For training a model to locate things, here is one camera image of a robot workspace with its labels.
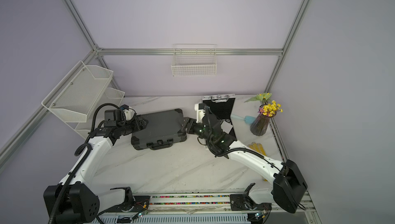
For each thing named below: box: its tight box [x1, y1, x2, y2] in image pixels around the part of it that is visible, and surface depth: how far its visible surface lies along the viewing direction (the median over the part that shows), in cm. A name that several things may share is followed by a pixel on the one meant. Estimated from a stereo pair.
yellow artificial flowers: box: [243, 92, 284, 118], surface depth 85 cm
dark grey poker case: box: [130, 108, 187, 151], surface depth 90 cm
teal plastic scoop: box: [230, 114, 257, 124], surface depth 109 cm
